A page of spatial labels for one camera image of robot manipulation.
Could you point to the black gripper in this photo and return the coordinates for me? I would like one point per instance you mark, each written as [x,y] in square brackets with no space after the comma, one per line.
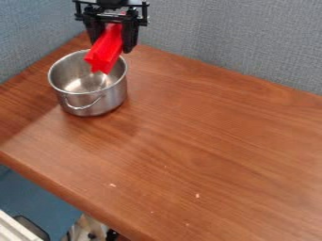
[126,12]

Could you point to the red star-shaped block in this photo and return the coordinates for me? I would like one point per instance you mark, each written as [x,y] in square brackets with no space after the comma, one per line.
[106,50]

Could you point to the metal pot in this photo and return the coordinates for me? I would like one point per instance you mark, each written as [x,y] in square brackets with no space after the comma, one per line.
[87,93]

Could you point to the white striped object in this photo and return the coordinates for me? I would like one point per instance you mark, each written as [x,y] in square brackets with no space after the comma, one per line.
[20,229]

